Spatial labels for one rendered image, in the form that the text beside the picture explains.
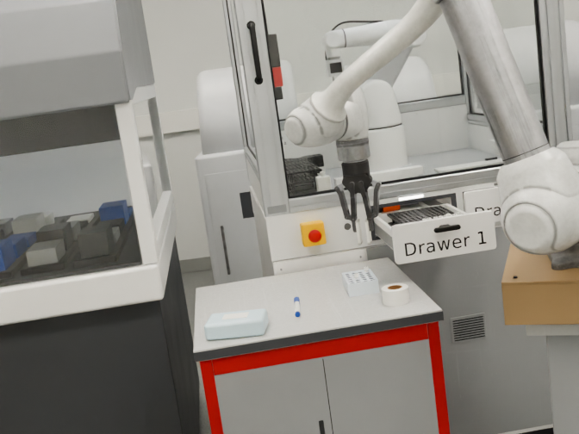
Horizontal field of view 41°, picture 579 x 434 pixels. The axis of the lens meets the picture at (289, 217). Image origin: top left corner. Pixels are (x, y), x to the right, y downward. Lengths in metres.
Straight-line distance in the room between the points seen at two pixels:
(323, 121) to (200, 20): 3.82
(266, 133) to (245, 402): 0.86
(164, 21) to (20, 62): 3.60
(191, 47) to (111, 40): 3.56
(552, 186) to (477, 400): 1.27
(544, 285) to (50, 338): 1.38
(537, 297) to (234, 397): 0.76
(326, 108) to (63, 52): 0.72
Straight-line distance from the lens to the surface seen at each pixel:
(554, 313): 1.83
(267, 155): 2.43
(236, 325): 1.94
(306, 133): 1.95
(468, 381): 2.75
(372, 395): 2.03
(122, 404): 2.44
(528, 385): 2.83
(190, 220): 5.84
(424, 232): 2.20
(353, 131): 2.09
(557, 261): 1.89
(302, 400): 2.00
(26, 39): 2.23
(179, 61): 5.74
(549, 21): 2.65
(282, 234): 2.47
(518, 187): 1.68
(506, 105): 1.69
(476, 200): 2.57
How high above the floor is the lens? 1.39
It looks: 11 degrees down
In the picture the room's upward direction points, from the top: 8 degrees counter-clockwise
